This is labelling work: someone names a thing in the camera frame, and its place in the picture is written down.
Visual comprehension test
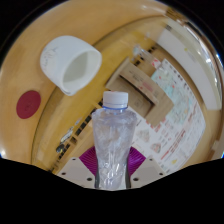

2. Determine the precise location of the brown cardboard box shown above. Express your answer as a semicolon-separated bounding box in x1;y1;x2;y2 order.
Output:
105;57;175;128

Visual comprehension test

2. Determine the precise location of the flat round red coaster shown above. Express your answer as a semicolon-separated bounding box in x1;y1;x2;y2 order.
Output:
15;90;42;120

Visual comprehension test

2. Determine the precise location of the white standing air conditioner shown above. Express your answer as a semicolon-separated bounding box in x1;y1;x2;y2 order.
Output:
156;18;223;111

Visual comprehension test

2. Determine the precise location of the group of wall posters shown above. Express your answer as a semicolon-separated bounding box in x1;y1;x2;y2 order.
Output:
128;58;208;174

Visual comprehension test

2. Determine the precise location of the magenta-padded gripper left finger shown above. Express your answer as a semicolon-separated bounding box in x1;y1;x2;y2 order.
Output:
56;146;98;190

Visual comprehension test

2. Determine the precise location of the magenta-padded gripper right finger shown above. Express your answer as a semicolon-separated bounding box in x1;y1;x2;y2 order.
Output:
126;146;167;190

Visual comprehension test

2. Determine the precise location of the white ceramic mug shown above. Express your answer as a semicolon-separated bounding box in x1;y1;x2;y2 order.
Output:
40;35;103;97

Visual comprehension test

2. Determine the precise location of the clear plastic water bottle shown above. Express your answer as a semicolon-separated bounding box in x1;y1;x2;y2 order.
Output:
90;90;138;191

